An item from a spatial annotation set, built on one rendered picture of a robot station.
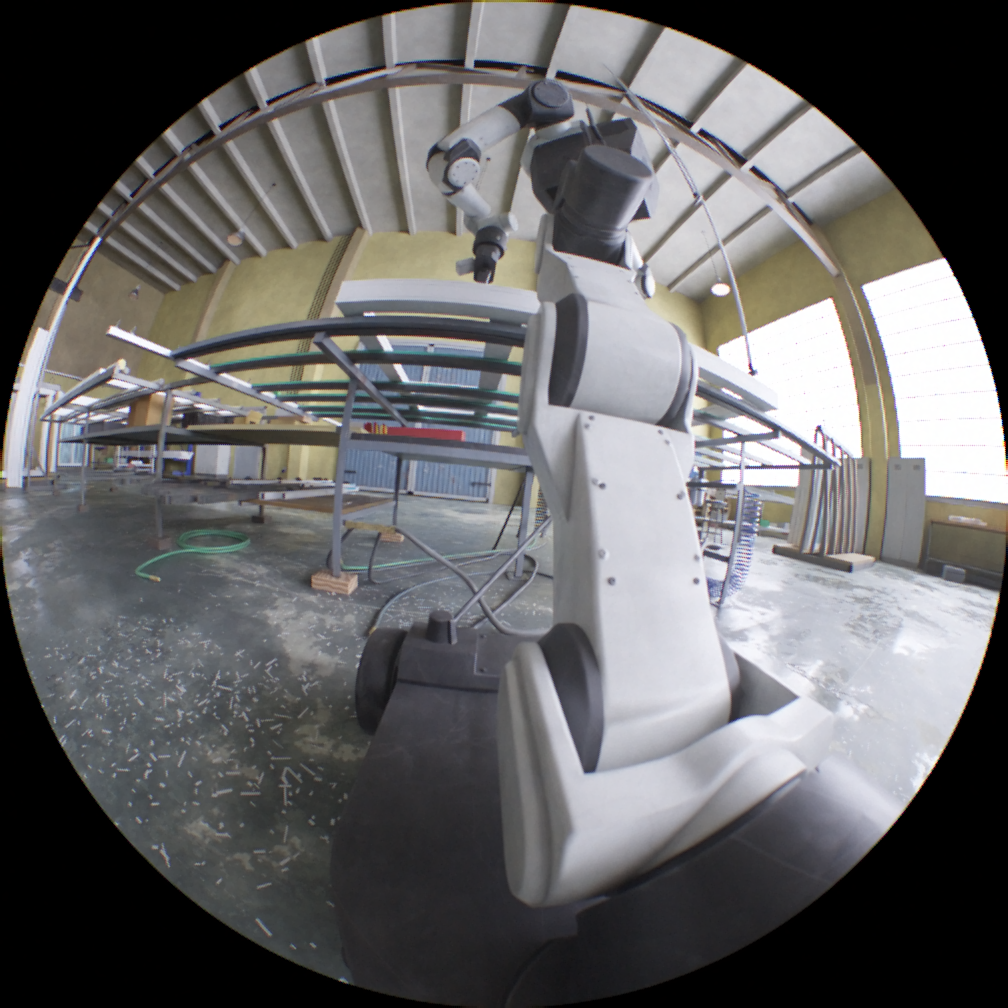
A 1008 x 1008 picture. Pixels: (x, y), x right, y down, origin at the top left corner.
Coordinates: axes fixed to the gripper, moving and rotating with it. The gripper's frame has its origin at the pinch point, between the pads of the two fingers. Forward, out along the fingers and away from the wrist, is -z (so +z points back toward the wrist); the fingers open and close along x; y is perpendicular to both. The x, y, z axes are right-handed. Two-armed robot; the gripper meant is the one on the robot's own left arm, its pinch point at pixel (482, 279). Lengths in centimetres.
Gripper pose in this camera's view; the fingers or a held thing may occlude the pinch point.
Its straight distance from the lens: 82.4
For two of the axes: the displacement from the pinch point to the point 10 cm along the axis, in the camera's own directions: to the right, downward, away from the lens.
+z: 1.0, -9.9, -0.6
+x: -1.3, -0.7, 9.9
